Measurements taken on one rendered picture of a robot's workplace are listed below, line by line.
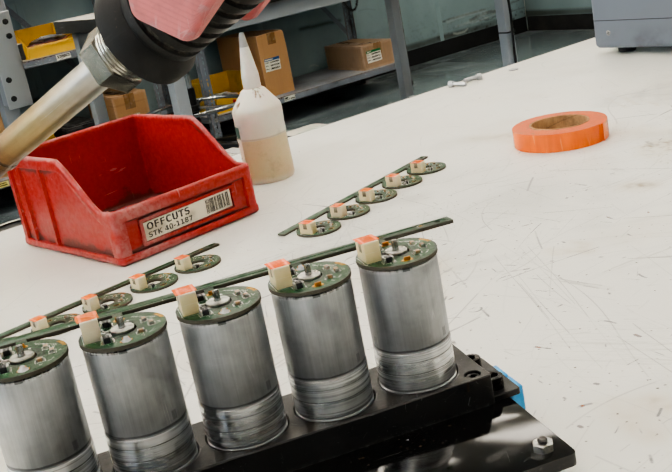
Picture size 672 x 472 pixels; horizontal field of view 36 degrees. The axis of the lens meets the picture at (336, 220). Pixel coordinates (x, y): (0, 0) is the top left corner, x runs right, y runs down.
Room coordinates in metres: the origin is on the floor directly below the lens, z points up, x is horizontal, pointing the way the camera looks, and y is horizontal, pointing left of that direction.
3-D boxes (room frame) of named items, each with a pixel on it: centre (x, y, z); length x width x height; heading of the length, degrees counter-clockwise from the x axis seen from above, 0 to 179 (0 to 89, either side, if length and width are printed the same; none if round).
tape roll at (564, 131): (0.63, -0.15, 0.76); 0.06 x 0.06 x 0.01
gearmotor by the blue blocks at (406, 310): (0.29, -0.02, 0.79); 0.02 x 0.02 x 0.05
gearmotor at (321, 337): (0.29, 0.01, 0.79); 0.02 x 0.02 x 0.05
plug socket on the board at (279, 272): (0.28, 0.02, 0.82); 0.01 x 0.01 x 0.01; 15
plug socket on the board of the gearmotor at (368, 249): (0.29, -0.01, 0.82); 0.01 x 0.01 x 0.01; 15
